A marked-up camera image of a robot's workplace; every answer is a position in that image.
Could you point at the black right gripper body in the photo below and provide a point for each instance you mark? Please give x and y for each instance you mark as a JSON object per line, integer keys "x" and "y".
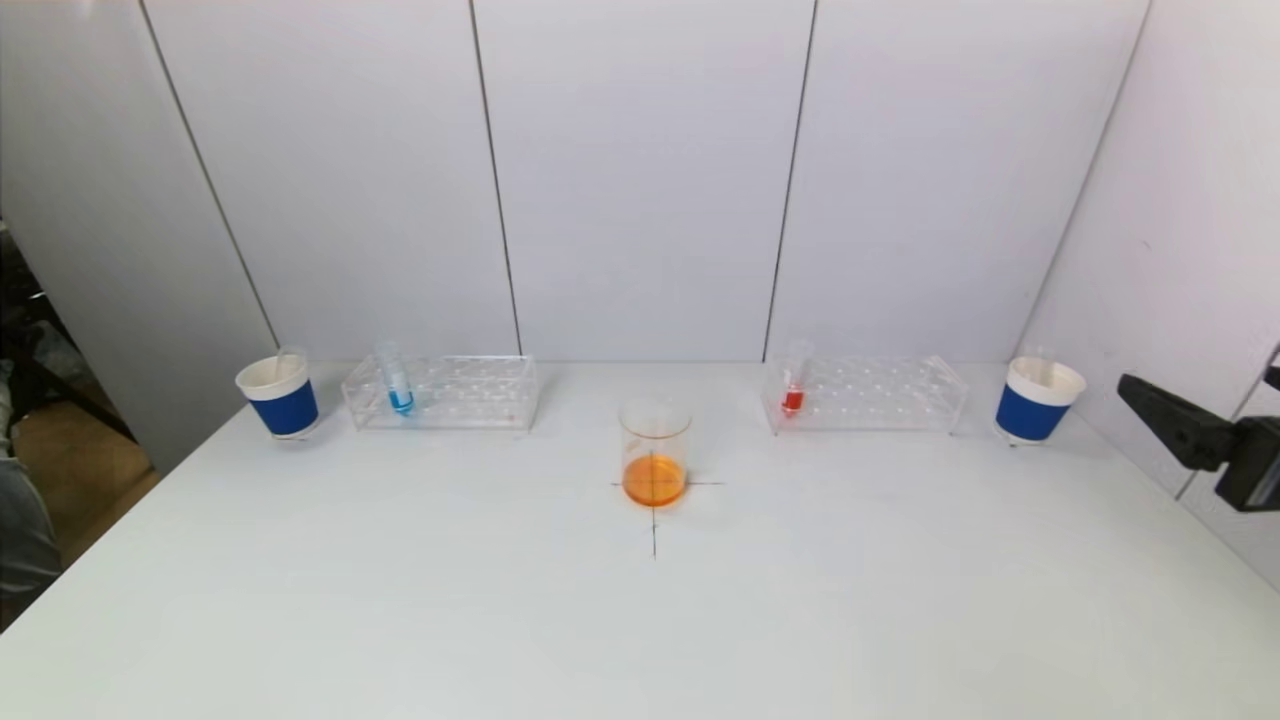
{"x": 1250, "y": 462}

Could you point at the test tube with yellow pigment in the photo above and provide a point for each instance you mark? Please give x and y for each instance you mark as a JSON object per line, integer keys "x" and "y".
{"x": 1040, "y": 365}

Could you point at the test tube with salmon pigment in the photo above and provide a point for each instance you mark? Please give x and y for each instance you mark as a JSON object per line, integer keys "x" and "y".
{"x": 290, "y": 360}

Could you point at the clear acrylic test tube rack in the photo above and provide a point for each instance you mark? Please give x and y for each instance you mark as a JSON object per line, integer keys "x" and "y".
{"x": 460, "y": 395}
{"x": 880, "y": 395}

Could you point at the test tube with red pigment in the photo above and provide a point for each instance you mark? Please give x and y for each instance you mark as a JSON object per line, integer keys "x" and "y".
{"x": 793, "y": 400}

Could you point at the clear glass beaker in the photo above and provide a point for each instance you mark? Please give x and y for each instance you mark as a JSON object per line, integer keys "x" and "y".
{"x": 655, "y": 480}

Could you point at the test tube with blue pigment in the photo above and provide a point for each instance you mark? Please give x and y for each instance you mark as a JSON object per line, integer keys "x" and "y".
{"x": 400, "y": 400}

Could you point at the blue white paper cup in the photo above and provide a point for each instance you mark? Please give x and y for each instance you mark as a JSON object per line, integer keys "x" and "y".
{"x": 1035, "y": 415}
{"x": 283, "y": 410}

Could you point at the dark tripod stand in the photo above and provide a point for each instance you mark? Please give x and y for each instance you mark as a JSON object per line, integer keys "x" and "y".
{"x": 40, "y": 370}

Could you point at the grey blue cloth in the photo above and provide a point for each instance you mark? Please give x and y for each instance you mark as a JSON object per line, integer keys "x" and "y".
{"x": 25, "y": 540}

